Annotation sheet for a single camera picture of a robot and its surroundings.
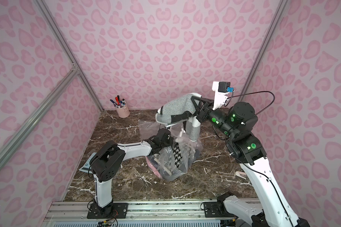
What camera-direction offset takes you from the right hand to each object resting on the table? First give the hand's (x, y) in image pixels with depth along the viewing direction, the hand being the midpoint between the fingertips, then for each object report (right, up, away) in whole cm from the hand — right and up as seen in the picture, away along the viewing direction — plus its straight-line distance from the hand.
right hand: (191, 99), depth 52 cm
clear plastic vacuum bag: (-7, -31, +29) cm, 43 cm away
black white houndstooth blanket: (-5, -28, +32) cm, 43 cm away
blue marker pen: (-52, +5, +55) cm, 76 cm away
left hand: (-9, -19, +44) cm, 49 cm away
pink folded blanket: (-19, -36, +32) cm, 52 cm away
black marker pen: (-46, +7, +56) cm, 72 cm away
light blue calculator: (-60, -37, +34) cm, 78 cm away
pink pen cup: (-47, -1, +59) cm, 75 cm away
